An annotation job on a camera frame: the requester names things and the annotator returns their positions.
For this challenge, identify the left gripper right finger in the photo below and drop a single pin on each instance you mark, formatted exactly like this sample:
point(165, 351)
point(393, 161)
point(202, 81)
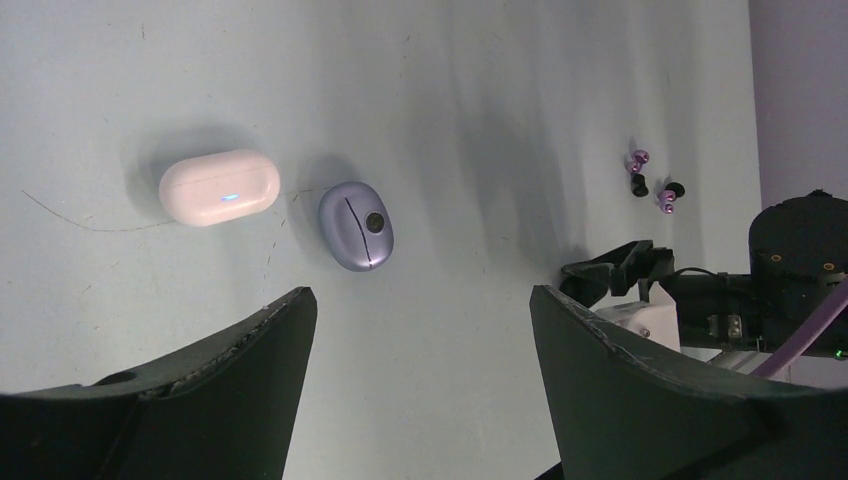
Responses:
point(625, 407)

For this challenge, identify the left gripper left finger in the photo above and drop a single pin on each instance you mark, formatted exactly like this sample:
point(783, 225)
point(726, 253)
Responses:
point(223, 407)

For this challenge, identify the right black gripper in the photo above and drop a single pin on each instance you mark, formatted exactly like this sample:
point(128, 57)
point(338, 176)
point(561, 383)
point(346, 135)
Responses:
point(713, 310)

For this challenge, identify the white earbud charging case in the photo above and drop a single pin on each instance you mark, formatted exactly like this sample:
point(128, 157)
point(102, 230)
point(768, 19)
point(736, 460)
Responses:
point(216, 188)

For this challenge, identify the purple earbud charging case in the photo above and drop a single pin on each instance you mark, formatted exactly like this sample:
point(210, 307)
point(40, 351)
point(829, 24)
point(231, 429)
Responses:
point(356, 226)

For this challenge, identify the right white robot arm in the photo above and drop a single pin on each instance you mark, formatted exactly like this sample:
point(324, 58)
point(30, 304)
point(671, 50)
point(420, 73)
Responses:
point(795, 291)

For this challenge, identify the purple earbud lower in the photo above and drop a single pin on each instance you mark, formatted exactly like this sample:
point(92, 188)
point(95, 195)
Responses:
point(666, 201)

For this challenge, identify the purple earbud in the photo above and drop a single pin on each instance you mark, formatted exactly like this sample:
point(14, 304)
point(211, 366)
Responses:
point(666, 201)
point(638, 159)

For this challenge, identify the purple earbud upper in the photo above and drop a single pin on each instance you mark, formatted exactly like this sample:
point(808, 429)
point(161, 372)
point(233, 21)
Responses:
point(638, 159)

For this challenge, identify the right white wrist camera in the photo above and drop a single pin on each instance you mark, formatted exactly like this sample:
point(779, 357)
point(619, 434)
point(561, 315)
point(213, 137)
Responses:
point(655, 318)

